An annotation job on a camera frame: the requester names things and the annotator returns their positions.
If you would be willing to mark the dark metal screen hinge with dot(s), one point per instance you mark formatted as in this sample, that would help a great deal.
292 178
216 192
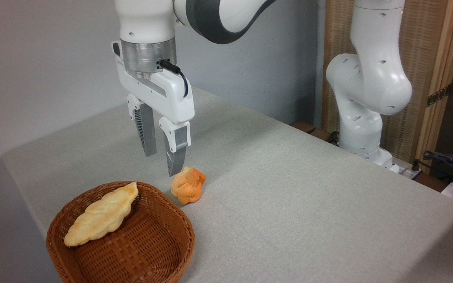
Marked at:
439 95

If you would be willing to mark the wood and rattan folding screen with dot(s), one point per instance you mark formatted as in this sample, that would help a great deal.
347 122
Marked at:
427 47

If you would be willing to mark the brown wooden base board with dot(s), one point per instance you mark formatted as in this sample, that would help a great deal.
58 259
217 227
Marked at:
309 129

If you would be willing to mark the long pale braided bread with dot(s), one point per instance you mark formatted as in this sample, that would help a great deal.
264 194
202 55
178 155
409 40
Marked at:
100 214

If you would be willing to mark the brown woven wicker basket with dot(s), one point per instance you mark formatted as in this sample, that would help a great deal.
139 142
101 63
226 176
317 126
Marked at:
144 243

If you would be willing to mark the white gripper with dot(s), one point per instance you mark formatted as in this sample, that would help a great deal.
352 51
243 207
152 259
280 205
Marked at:
171 98

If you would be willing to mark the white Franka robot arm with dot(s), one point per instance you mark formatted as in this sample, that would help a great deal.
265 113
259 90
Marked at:
368 78

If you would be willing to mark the round orange bread roll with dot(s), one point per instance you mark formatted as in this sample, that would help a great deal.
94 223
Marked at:
188 186

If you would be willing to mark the grey tablecloth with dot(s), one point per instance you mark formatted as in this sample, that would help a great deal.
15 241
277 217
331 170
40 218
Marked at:
289 216

